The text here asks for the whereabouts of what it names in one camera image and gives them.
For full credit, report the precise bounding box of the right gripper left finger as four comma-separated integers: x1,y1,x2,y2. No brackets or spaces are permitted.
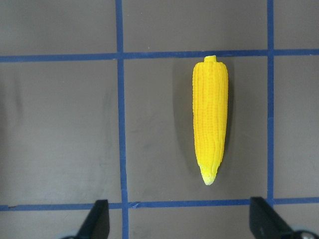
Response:
75,200,110,239

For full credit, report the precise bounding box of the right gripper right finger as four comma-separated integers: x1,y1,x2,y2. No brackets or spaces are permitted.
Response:
249,197,296,239

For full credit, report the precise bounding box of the yellow corn cob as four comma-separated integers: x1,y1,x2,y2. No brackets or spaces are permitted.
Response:
192,55,228,186

